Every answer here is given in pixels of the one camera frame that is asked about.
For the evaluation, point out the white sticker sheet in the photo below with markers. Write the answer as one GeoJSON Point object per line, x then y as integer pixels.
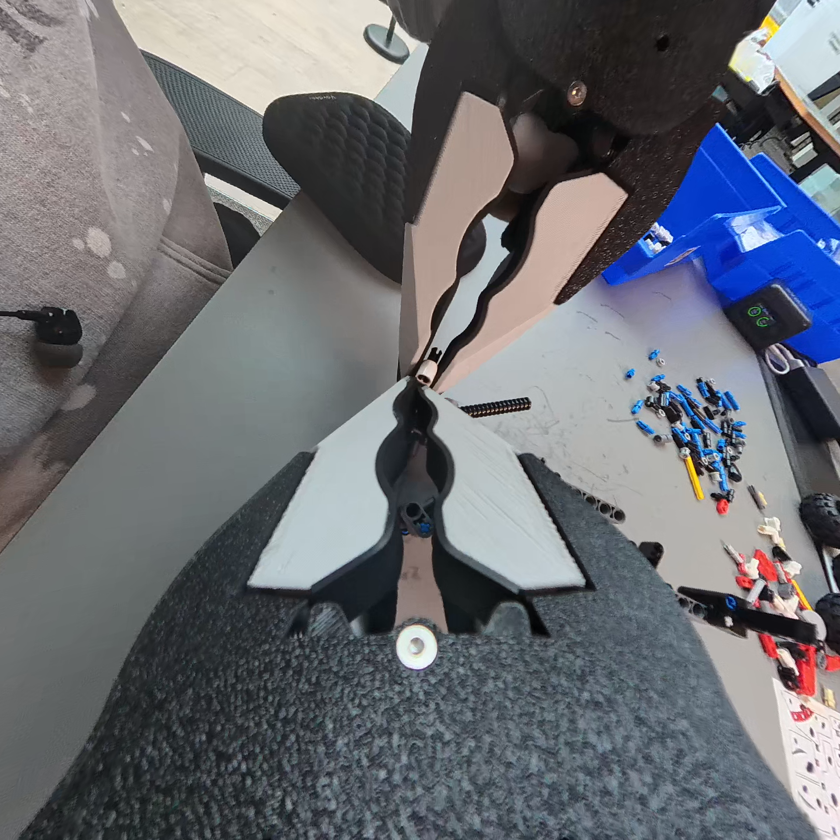
{"type": "Point", "coordinates": [810, 754]}

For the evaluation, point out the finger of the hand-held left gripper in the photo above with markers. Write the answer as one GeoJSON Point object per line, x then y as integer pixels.
{"type": "Point", "coordinates": [453, 184]}
{"type": "Point", "coordinates": [564, 236]}

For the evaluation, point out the pile of small toy pins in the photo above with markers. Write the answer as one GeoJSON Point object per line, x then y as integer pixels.
{"type": "Point", "coordinates": [695, 426]}

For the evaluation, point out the black charger green display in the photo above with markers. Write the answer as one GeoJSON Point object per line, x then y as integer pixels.
{"type": "Point", "coordinates": [764, 318]}

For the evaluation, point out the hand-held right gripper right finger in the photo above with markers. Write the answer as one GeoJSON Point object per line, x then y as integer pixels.
{"type": "Point", "coordinates": [505, 518]}

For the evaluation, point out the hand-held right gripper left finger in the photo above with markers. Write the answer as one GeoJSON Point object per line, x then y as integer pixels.
{"type": "Point", "coordinates": [328, 518]}

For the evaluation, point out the white plastic box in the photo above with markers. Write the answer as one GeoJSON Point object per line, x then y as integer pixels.
{"type": "Point", "coordinates": [804, 33]}

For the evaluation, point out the black toy tyre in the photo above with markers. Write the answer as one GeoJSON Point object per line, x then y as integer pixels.
{"type": "Point", "coordinates": [830, 613]}
{"type": "Point", "coordinates": [823, 518]}

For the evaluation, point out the wooden table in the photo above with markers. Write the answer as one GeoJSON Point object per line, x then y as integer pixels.
{"type": "Point", "coordinates": [807, 111]}

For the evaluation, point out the clear plastic bag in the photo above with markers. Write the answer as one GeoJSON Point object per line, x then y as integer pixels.
{"type": "Point", "coordinates": [754, 62]}

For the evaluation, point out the black power adapter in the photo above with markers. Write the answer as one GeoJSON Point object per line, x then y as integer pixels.
{"type": "Point", "coordinates": [817, 400]}

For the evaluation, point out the black round stand base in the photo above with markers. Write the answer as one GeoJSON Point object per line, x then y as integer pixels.
{"type": "Point", "coordinates": [387, 40]}

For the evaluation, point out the white perforated toy beam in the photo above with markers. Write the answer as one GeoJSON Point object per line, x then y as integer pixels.
{"type": "Point", "coordinates": [426, 372]}

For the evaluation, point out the blue plastic bin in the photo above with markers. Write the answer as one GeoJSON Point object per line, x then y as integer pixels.
{"type": "Point", "coordinates": [695, 216]}
{"type": "Point", "coordinates": [787, 262]}

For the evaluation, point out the pile of red white parts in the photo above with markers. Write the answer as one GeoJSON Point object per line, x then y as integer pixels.
{"type": "Point", "coordinates": [774, 584]}

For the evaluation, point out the black office chair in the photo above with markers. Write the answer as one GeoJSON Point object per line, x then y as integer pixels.
{"type": "Point", "coordinates": [341, 164]}

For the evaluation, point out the grey toy chassis assembly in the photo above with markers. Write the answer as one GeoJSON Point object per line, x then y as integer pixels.
{"type": "Point", "coordinates": [754, 613]}

